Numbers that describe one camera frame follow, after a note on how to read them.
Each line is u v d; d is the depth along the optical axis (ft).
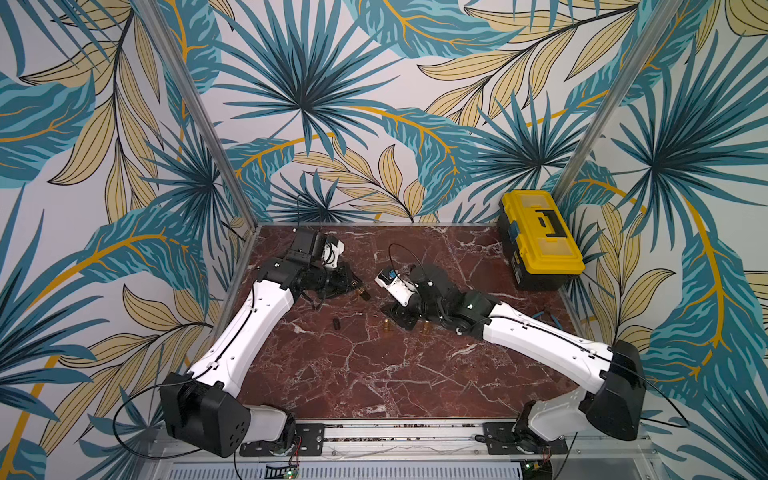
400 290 2.10
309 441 2.41
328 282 2.09
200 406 1.25
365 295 2.50
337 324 3.00
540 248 3.03
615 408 1.31
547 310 3.20
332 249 2.34
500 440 2.40
